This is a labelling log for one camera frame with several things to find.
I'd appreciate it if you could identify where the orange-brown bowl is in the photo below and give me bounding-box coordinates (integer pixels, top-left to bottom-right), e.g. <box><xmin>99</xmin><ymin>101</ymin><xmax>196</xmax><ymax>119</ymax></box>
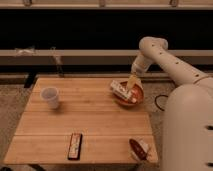
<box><xmin>113</xmin><ymin>84</ymin><xmax>144</xmax><ymax>107</ymax></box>

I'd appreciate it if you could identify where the black cable loop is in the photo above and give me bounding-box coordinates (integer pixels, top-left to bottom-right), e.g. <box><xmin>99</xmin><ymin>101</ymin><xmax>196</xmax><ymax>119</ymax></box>
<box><xmin>154</xmin><ymin>94</ymin><xmax>170</xmax><ymax>112</ymax></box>

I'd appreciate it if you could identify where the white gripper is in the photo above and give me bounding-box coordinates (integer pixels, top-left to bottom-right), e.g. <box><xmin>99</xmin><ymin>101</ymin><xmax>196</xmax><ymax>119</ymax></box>
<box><xmin>126</xmin><ymin>54</ymin><xmax>152</xmax><ymax>91</ymax></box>

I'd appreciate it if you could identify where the grey horizontal rail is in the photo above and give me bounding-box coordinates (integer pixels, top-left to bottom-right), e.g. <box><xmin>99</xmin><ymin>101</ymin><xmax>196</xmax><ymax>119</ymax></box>
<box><xmin>0</xmin><ymin>50</ymin><xmax>213</xmax><ymax>66</ymax></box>

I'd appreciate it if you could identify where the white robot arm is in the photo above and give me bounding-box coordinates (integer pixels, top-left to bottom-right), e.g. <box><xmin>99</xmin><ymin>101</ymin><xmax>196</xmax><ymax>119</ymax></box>
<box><xmin>131</xmin><ymin>37</ymin><xmax>213</xmax><ymax>171</ymax></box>

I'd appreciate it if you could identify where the wooden table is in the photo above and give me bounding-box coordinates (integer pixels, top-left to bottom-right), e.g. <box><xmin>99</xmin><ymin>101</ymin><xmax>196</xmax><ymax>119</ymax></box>
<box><xmin>4</xmin><ymin>78</ymin><xmax>158</xmax><ymax>164</ymax></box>

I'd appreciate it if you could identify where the brown and white object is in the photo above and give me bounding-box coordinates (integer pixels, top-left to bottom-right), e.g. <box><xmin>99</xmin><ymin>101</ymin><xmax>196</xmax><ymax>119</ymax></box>
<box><xmin>129</xmin><ymin>139</ymin><xmax>150</xmax><ymax>161</ymax></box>

